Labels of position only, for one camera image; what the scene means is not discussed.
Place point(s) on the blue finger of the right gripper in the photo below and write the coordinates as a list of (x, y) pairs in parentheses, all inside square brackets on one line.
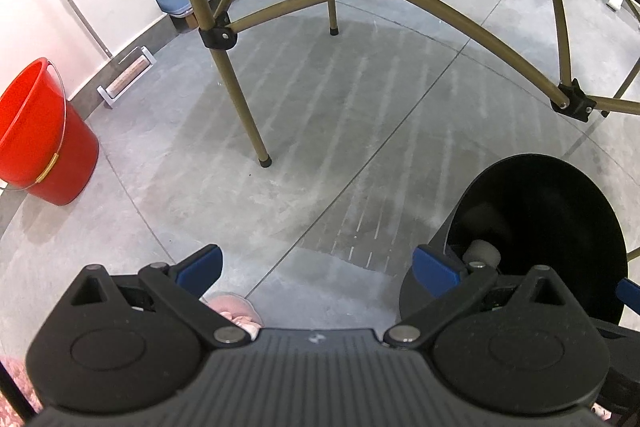
[(629, 294)]

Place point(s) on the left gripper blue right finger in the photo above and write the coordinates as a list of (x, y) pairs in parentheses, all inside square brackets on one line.
[(436, 272)]

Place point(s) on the white foam cylinder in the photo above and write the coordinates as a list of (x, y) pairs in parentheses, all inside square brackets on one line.
[(482, 251)]

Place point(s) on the pink fluffy slipper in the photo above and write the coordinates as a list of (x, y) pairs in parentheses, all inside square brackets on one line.
[(239, 311)]

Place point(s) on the black round trash bin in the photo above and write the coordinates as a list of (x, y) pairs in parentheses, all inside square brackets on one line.
[(537, 210)]

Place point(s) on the white floor squeegee mop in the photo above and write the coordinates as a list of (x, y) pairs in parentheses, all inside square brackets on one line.
[(101, 38)]

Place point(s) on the red plastic bucket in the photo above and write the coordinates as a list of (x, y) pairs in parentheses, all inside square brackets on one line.
[(47, 149)]

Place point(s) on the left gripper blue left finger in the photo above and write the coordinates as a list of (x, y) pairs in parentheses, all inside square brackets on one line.
[(200, 271)]

